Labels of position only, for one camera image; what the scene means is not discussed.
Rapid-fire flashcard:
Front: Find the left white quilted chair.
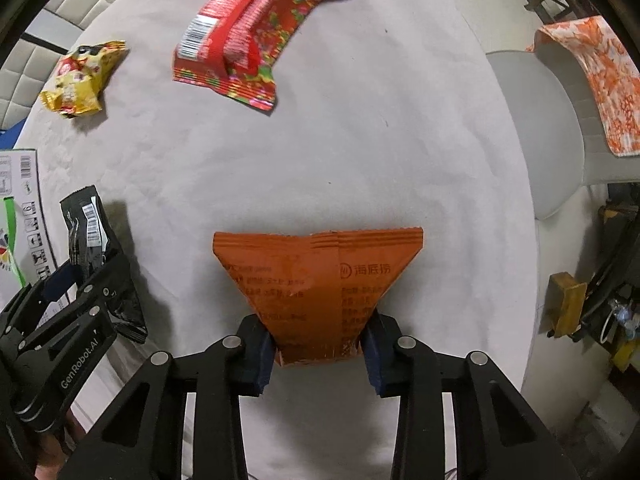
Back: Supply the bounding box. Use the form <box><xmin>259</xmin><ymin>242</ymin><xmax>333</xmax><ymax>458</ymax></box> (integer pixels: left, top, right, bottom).
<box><xmin>1</xmin><ymin>0</ymin><xmax>116</xmax><ymax>131</ymax></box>

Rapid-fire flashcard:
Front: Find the grey tablecloth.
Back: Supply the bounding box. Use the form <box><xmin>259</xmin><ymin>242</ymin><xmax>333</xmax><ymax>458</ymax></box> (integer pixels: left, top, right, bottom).
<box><xmin>14</xmin><ymin>0</ymin><xmax>540</xmax><ymax>480</ymax></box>

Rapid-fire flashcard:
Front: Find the grey round chair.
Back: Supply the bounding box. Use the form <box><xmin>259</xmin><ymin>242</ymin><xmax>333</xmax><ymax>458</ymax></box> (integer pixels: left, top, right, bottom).
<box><xmin>487</xmin><ymin>44</ymin><xmax>639</xmax><ymax>220</ymax></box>

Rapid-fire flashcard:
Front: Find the open cardboard box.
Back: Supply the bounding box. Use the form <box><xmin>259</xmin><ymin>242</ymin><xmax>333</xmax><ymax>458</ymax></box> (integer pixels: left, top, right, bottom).
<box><xmin>0</xmin><ymin>150</ymin><xmax>58</xmax><ymax>307</ymax></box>

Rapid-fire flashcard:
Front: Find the orange patterned cloth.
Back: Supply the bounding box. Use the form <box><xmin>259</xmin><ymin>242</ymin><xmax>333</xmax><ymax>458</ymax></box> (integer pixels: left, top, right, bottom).
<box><xmin>528</xmin><ymin>15</ymin><xmax>640</xmax><ymax>157</ymax></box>

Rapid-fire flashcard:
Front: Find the orange snack bag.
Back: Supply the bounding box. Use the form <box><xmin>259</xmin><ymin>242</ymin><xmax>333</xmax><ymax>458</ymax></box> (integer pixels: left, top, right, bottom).
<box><xmin>213</xmin><ymin>226</ymin><xmax>424</xmax><ymax>366</ymax></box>

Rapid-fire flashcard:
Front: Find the yellow snack bag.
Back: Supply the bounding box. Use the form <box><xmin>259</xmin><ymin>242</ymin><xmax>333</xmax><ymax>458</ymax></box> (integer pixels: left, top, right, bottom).
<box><xmin>39</xmin><ymin>40</ymin><xmax>128</xmax><ymax>118</ymax></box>

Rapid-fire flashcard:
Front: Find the yellow wooden block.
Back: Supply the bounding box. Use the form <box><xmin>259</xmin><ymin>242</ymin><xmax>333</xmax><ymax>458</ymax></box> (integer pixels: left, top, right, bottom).
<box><xmin>546</xmin><ymin>272</ymin><xmax>588</xmax><ymax>338</ymax></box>

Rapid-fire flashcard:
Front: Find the black snack bag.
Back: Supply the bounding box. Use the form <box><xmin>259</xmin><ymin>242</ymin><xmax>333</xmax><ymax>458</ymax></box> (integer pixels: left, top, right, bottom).
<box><xmin>61</xmin><ymin>185</ymin><xmax>149</xmax><ymax>344</ymax></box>

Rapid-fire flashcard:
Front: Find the red floral snack bag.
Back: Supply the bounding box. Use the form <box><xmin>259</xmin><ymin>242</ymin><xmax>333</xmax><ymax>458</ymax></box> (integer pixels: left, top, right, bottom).
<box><xmin>172</xmin><ymin>0</ymin><xmax>324</xmax><ymax>112</ymax></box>

